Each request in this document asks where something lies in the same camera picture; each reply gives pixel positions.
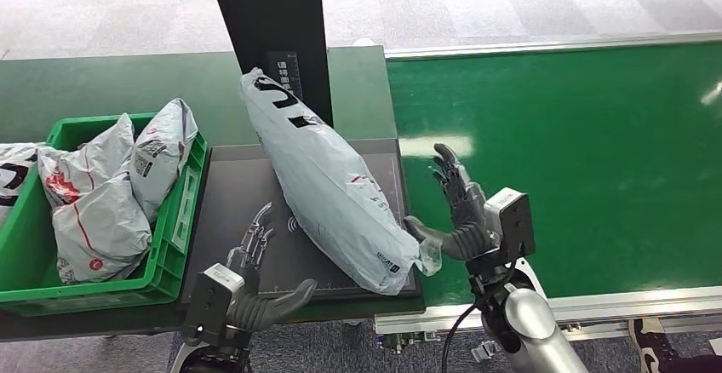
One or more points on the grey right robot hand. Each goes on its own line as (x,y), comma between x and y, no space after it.
(465,207)

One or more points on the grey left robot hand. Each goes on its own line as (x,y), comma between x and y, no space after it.
(265,302)

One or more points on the grey courier package black print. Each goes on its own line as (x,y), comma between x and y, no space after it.
(333,190)

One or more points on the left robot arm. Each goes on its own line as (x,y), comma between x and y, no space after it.
(242,325)

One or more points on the green conveyor belt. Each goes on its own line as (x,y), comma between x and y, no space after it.
(592,161)

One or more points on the grey courier package red line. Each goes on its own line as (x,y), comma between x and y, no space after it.
(104,229)

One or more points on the grey courier package QR code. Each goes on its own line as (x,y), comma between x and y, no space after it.
(161,150)

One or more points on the grey courier package red print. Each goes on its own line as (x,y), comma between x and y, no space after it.
(79,167)

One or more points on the black inbound scanner machine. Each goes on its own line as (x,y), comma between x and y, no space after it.
(271,20)

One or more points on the white courier package black print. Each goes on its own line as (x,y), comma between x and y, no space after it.
(14,173)

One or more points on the green plastic crate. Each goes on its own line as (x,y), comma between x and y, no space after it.
(169,229)

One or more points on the black yellow warning label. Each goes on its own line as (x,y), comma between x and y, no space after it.
(285,71)

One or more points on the black white patterned object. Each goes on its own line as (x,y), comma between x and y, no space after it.
(654,348)

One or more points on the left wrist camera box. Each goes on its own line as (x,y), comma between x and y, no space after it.
(211,302)

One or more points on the grey metal bracket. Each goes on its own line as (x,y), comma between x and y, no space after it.
(484,351)

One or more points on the aluminium conveyor frame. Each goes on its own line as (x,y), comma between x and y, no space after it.
(592,305)

